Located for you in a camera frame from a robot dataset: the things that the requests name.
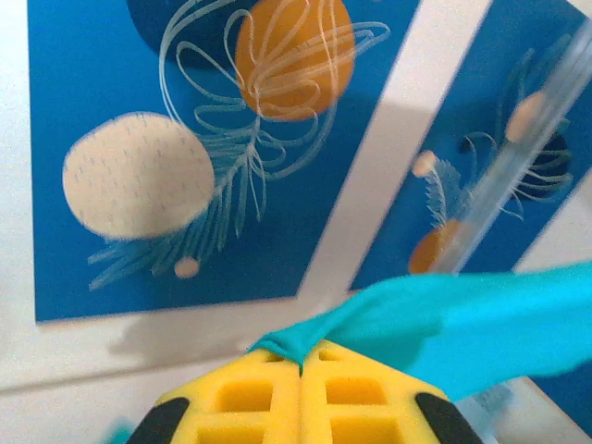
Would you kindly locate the blue floral wall panel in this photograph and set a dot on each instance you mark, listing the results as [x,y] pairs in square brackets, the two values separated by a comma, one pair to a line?
[115,69]
[569,402]
[462,115]

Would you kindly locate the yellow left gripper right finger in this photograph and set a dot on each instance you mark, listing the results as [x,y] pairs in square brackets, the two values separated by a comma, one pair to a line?
[361,416]

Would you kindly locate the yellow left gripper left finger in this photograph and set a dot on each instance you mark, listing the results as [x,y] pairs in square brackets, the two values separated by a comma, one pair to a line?
[240,416]

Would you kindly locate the aluminium frame post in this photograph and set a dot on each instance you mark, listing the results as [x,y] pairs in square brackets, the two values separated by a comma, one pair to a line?
[509,152]

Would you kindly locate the teal t-shirt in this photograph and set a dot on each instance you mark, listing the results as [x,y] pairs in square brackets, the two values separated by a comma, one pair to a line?
[462,324]

